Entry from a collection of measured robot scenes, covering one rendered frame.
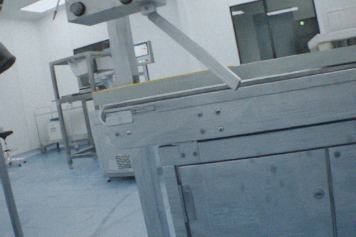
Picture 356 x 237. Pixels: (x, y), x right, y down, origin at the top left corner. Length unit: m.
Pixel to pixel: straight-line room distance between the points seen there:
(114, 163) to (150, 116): 2.79
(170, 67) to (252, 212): 5.45
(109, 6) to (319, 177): 0.60
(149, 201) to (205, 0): 5.12
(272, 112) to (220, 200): 0.26
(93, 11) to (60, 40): 6.78
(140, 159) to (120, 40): 0.39
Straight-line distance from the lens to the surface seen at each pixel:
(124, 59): 1.11
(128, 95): 0.79
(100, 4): 0.80
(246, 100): 0.73
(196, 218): 0.87
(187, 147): 0.81
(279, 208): 0.83
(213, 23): 5.94
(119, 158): 3.51
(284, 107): 0.72
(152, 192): 1.15
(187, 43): 0.69
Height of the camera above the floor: 0.88
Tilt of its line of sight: 3 degrees down
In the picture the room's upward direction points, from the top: 10 degrees counter-clockwise
